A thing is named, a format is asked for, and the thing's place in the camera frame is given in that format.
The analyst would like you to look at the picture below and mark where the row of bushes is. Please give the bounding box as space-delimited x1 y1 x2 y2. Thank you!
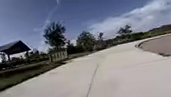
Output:
0 46 51 72

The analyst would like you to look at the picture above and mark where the round bushy tree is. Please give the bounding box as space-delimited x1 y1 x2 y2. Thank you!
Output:
74 29 99 54

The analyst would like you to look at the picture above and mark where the small tree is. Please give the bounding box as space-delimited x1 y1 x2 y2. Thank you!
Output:
115 23 134 39

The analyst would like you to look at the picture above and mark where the dark roofed shelter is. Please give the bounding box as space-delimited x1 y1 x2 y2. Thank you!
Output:
0 38 33 65

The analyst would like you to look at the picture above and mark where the grass strip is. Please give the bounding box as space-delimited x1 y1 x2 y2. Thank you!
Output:
0 51 93 97

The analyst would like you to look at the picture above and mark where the tall tree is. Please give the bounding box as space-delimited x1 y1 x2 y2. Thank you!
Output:
40 19 70 53

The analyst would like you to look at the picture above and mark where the pale concrete path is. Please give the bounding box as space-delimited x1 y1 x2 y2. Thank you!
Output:
0 32 171 97

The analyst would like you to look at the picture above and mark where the hedge line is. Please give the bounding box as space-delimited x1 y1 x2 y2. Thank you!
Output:
105 24 171 48

